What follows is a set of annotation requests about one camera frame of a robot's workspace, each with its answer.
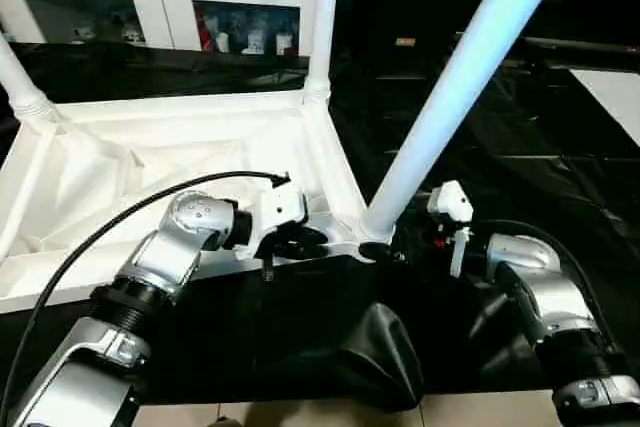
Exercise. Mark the small yellow label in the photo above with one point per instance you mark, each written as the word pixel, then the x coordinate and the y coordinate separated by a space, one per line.
pixel 405 42

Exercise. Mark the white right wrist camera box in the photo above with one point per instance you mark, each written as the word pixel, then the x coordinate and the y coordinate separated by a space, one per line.
pixel 452 212

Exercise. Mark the white plastic table top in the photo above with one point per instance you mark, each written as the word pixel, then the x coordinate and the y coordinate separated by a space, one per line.
pixel 120 157

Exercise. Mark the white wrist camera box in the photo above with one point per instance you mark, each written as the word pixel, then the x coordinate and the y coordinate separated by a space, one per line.
pixel 452 212
pixel 275 202

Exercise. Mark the black plastic mat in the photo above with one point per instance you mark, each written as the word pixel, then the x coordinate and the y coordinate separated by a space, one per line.
pixel 350 337

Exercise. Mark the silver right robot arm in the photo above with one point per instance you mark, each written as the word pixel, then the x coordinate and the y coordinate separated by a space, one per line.
pixel 545 297

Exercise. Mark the white flat panel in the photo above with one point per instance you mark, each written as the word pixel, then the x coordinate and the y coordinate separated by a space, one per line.
pixel 610 102

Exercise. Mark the white plastic table leg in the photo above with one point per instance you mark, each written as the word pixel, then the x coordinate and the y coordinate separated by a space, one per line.
pixel 25 87
pixel 322 17
pixel 460 87

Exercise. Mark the dark horizontal rail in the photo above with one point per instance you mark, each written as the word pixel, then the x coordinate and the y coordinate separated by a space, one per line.
pixel 560 44

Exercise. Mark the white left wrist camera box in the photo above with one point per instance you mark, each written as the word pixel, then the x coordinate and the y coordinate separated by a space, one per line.
pixel 275 202

